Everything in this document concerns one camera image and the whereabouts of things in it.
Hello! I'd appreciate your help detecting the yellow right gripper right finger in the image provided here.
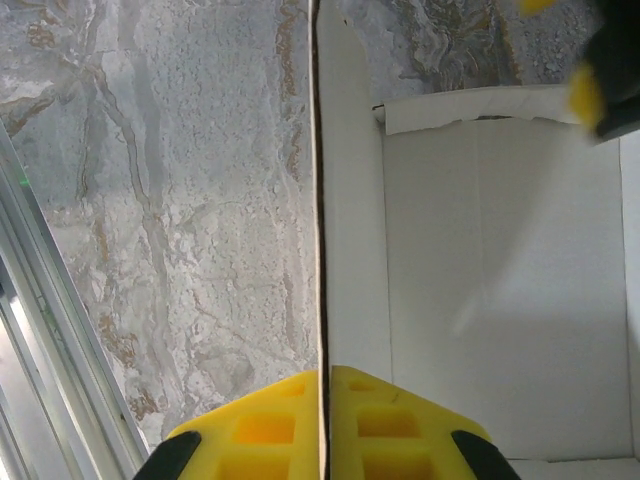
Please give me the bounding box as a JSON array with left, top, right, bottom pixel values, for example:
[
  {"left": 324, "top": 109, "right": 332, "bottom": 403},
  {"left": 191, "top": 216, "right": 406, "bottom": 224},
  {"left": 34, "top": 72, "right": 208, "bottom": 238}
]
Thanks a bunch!
[{"left": 329, "top": 364, "right": 521, "bottom": 480}]

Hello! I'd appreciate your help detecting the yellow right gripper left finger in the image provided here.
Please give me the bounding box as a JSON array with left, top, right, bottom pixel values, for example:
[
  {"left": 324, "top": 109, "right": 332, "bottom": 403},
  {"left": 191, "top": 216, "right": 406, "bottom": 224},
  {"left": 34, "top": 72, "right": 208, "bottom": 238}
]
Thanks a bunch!
[{"left": 137, "top": 368, "right": 322, "bottom": 480}]

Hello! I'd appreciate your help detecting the white paper box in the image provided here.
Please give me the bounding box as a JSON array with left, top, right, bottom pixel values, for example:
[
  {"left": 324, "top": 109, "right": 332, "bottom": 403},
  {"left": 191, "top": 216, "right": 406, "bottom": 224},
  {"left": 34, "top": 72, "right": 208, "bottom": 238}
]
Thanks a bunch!
[{"left": 305, "top": 0, "right": 640, "bottom": 480}]

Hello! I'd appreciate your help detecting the aluminium side rail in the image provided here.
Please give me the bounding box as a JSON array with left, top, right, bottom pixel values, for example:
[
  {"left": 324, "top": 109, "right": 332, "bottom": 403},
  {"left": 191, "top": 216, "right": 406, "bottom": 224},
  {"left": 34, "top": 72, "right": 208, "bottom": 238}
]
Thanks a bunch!
[{"left": 0, "top": 119, "right": 151, "bottom": 480}]

